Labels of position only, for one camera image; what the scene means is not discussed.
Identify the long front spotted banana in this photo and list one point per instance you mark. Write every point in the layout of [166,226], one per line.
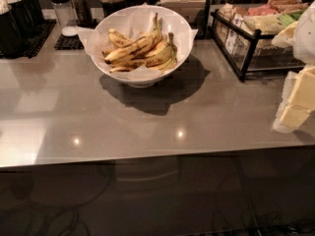
[139,45]

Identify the right curved yellow banana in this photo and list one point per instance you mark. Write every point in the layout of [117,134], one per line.
[161,52]

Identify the upright back banana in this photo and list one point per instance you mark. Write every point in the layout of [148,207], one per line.
[155,34]

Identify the white paper bowl liner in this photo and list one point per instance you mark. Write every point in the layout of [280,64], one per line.
[131,22]

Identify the bottom small banana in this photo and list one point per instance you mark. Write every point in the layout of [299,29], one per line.
[121,69]

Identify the white ceramic bowl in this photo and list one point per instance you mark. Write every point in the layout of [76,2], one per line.
[136,60]

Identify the upper left spotted banana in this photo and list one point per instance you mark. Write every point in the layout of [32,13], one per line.
[117,38]

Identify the brown napkin dispenser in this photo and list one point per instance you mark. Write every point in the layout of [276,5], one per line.
[195,12]

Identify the black rubber mat small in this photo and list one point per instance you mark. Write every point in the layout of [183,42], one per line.
[74,42]

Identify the dark pepper shaker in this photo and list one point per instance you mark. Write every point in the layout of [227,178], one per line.
[83,12]

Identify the glass sugar shaker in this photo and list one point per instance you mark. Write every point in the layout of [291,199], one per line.
[65,16]

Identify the black canister back left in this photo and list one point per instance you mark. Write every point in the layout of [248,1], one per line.
[28,16]

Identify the black canister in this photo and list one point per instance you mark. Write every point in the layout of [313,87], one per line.
[28,16]
[11,42]

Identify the black canister front left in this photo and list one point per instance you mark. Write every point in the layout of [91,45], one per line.
[11,42]

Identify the black wire condiment rack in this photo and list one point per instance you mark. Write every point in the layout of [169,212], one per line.
[249,51]

